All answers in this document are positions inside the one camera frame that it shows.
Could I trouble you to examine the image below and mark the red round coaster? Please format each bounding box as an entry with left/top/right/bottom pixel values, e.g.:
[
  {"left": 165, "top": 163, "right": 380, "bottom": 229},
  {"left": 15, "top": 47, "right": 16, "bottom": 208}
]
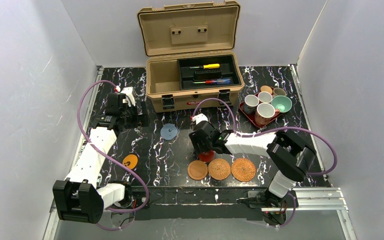
[{"left": 198, "top": 150, "right": 216, "bottom": 163}]

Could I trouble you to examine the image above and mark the blue round coaster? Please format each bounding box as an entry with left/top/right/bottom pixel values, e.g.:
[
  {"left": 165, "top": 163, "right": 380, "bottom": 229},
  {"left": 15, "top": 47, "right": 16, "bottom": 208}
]
[{"left": 160, "top": 123, "right": 179, "bottom": 141}]

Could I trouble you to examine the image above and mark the smooth wooden coaster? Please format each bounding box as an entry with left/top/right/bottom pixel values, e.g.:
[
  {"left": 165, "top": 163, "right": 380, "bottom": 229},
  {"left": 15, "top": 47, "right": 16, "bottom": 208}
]
[{"left": 187, "top": 160, "right": 208, "bottom": 181}]

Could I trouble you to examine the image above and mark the woven rattan coaster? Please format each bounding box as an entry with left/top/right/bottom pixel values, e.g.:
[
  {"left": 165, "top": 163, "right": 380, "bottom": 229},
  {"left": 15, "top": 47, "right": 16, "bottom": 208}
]
[
  {"left": 208, "top": 158, "right": 231, "bottom": 181},
  {"left": 231, "top": 158, "right": 257, "bottom": 182}
]

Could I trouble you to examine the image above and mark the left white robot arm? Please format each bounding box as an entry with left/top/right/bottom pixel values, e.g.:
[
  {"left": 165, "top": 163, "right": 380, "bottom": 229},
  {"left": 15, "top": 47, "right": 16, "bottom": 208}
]
[{"left": 52, "top": 87, "right": 149, "bottom": 224}]

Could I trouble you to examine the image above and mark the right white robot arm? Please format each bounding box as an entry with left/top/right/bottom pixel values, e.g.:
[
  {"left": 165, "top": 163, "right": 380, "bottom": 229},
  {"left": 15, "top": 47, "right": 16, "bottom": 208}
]
[{"left": 189, "top": 120, "right": 317, "bottom": 199}]

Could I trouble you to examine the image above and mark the orange round coaster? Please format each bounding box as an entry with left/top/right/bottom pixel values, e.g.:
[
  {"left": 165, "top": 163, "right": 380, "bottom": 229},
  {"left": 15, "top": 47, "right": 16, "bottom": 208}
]
[{"left": 122, "top": 154, "right": 139, "bottom": 170}]

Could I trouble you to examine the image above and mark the white cup dark outside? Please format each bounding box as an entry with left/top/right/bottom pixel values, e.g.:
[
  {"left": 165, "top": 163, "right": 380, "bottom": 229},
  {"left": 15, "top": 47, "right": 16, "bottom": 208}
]
[{"left": 243, "top": 94, "right": 260, "bottom": 115}]

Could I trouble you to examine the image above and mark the white cup floral pattern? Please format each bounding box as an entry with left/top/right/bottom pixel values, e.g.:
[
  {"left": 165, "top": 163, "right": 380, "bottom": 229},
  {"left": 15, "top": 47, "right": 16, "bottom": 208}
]
[{"left": 254, "top": 103, "right": 276, "bottom": 127}]

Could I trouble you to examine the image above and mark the small white cup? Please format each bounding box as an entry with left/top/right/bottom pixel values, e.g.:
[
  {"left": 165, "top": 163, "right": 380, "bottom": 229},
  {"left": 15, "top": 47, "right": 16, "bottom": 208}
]
[{"left": 257, "top": 91, "right": 273, "bottom": 104}]

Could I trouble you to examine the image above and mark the small orange cup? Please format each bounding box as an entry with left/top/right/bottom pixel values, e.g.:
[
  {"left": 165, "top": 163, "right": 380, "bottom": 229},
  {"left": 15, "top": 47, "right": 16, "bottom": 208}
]
[{"left": 260, "top": 85, "right": 274, "bottom": 95}]

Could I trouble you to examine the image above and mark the small olive cup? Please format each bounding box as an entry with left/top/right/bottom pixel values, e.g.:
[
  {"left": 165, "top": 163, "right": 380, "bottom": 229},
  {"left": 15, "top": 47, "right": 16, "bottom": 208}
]
[{"left": 272, "top": 87, "right": 287, "bottom": 97}]

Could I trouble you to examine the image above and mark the red serving tray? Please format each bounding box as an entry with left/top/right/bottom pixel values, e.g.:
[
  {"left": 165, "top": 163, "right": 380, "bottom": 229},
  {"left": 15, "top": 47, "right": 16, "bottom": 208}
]
[{"left": 239, "top": 101, "right": 282, "bottom": 128}]

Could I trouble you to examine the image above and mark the black toolbox tray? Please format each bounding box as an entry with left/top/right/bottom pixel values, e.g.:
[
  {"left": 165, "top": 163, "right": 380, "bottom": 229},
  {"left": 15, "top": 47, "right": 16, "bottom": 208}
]
[{"left": 177, "top": 54, "right": 243, "bottom": 90}]

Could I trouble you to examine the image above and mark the tan plastic toolbox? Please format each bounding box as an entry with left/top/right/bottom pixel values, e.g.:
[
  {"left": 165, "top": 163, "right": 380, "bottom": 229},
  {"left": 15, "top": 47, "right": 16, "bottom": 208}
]
[{"left": 137, "top": 0, "right": 245, "bottom": 113}]

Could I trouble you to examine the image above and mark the teal green bowl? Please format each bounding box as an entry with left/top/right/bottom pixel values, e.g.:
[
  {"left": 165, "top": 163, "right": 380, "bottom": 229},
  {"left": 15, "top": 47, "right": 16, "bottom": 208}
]
[{"left": 271, "top": 95, "right": 293, "bottom": 113}]

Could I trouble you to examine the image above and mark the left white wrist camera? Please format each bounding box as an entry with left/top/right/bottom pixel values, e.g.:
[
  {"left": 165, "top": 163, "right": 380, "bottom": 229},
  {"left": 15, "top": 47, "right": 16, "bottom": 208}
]
[{"left": 121, "top": 86, "right": 136, "bottom": 107}]

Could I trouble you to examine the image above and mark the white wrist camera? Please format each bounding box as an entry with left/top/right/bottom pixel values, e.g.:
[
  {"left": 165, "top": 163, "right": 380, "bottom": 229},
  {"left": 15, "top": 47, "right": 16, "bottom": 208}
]
[
  {"left": 191, "top": 113, "right": 209, "bottom": 125},
  {"left": 121, "top": 86, "right": 136, "bottom": 107}
]

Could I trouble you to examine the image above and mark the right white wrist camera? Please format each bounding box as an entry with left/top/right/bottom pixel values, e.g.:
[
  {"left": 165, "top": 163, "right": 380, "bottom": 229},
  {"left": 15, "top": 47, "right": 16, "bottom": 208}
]
[{"left": 191, "top": 113, "right": 209, "bottom": 125}]

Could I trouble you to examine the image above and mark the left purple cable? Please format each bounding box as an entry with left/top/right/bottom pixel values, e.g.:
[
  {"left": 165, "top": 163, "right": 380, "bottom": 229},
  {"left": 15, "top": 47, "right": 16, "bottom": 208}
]
[{"left": 76, "top": 80, "right": 150, "bottom": 232}]

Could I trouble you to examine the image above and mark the red blue handled screwdriver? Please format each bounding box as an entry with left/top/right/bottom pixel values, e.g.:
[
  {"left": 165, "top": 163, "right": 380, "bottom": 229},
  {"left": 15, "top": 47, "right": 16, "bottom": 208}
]
[{"left": 193, "top": 78, "right": 231, "bottom": 85}]

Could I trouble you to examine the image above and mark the yellow handled screwdriver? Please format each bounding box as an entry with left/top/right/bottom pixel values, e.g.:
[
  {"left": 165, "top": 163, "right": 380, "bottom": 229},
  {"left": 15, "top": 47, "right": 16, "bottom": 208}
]
[{"left": 189, "top": 63, "right": 220, "bottom": 69}]

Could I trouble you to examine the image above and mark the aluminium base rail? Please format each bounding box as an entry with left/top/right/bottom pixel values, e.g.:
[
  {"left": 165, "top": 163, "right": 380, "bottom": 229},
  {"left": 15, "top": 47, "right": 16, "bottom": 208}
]
[{"left": 43, "top": 187, "right": 356, "bottom": 240}]

